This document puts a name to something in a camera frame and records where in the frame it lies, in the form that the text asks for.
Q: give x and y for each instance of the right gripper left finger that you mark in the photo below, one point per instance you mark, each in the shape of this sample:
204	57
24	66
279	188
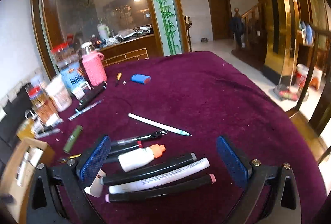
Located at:
45	204

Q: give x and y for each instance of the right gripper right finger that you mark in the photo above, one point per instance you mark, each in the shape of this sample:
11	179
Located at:
282	204

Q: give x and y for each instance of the yellow black utility knife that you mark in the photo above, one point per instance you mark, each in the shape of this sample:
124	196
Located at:
65	159

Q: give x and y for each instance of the cardboard tray box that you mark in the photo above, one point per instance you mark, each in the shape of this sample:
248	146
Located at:
17	177

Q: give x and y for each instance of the white marker tube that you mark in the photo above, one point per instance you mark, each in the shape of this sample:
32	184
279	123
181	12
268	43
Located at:
162	179

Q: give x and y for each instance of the black marker grey cap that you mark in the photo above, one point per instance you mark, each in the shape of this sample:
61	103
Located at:
148	172

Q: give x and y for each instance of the black pen red band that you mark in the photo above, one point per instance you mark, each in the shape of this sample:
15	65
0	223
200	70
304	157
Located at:
118	150

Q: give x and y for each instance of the black marker pink caps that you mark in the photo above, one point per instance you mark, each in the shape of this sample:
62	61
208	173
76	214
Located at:
160	192

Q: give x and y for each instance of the white pen teal tip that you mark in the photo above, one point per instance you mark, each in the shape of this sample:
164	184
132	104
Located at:
159	125

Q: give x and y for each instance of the black gel pen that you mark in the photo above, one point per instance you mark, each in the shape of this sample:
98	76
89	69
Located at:
149	137

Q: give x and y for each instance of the silver blue pen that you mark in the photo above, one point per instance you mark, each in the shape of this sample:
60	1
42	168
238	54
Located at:
78	113

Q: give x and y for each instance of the orange tea tin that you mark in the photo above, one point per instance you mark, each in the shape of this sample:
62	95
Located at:
43	106

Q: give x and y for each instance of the black markers pair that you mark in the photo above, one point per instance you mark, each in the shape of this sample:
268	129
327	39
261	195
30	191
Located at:
90	96

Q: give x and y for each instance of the white plastic jar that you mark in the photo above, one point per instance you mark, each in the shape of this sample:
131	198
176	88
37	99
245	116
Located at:
58	94

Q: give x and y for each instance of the small orange screwdriver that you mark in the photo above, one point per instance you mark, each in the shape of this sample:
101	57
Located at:
118	78

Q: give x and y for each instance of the maroon velvet tablecloth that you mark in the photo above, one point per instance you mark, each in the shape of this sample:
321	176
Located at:
205	96

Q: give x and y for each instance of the pink knit covered bottle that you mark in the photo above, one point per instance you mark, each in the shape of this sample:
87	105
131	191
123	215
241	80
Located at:
92	62

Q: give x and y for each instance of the clear jar red lid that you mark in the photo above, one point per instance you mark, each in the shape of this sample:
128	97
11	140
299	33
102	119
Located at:
64	55

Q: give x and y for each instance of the blue lighter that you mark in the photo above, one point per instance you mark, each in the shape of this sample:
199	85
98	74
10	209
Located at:
142	79

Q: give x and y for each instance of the person in dark jacket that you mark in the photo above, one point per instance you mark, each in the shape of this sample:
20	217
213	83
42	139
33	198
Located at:
237	27

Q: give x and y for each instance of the wooden door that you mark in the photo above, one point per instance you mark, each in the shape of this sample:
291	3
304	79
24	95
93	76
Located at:
220	14

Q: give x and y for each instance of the bamboo painted pillar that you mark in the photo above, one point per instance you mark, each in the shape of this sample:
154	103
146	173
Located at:
168	27

